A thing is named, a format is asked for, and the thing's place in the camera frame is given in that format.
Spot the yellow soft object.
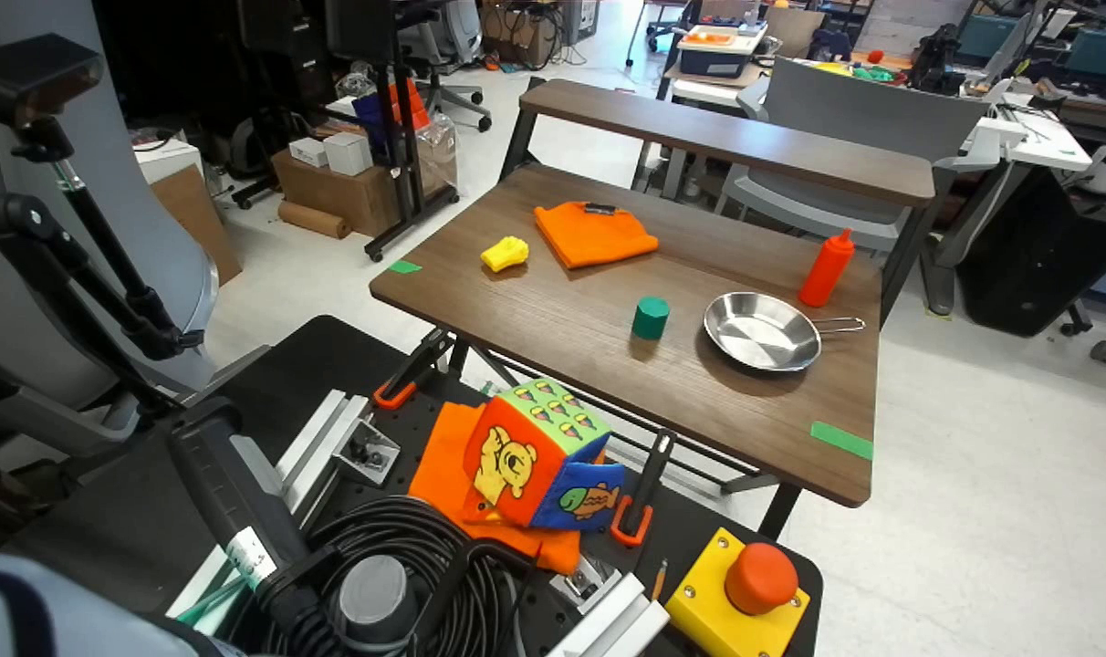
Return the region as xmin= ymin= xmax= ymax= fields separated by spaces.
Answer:
xmin=477 ymin=235 xmax=533 ymax=278

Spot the green cylinder cup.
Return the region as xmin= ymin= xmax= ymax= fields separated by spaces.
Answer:
xmin=627 ymin=292 xmax=676 ymax=342

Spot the wooden table with shelf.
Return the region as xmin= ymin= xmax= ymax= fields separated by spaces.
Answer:
xmin=364 ymin=77 xmax=943 ymax=545

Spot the orange folded cloth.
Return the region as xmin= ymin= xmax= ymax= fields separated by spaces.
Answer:
xmin=529 ymin=196 xmax=666 ymax=273

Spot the colourful plush cube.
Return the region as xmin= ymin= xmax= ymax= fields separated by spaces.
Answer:
xmin=459 ymin=375 xmax=636 ymax=537

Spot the orange black clamp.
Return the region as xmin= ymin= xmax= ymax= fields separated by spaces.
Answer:
xmin=605 ymin=426 xmax=679 ymax=554
xmin=368 ymin=326 xmax=457 ymax=416

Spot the orange cloth under cube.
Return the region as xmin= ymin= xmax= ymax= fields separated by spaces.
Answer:
xmin=407 ymin=399 xmax=588 ymax=576

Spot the silver metal pan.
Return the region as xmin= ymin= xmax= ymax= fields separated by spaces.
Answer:
xmin=701 ymin=287 xmax=870 ymax=379

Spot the black base platform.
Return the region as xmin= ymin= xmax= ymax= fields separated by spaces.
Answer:
xmin=0 ymin=309 xmax=829 ymax=657

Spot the cardboard box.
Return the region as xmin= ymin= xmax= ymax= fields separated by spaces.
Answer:
xmin=272 ymin=115 xmax=459 ymax=240

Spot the orange squeeze bottle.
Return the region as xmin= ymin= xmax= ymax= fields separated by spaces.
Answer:
xmin=797 ymin=231 xmax=858 ymax=314

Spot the green tape strip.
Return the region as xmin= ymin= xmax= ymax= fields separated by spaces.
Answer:
xmin=806 ymin=419 xmax=877 ymax=465

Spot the yellow box red button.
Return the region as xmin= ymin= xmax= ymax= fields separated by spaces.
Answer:
xmin=666 ymin=525 xmax=813 ymax=657

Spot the grey office chair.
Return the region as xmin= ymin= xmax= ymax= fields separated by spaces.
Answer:
xmin=710 ymin=56 xmax=997 ymax=319

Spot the black bin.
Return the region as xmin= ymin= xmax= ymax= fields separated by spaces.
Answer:
xmin=953 ymin=160 xmax=1106 ymax=340

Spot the black coiled cable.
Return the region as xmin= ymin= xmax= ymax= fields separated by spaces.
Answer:
xmin=256 ymin=491 xmax=544 ymax=657

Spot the aluminium extrusion rail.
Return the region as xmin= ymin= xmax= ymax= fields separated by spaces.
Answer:
xmin=166 ymin=386 xmax=373 ymax=633

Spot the black camera on stand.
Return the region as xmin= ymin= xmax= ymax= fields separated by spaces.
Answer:
xmin=0 ymin=29 xmax=209 ymax=364

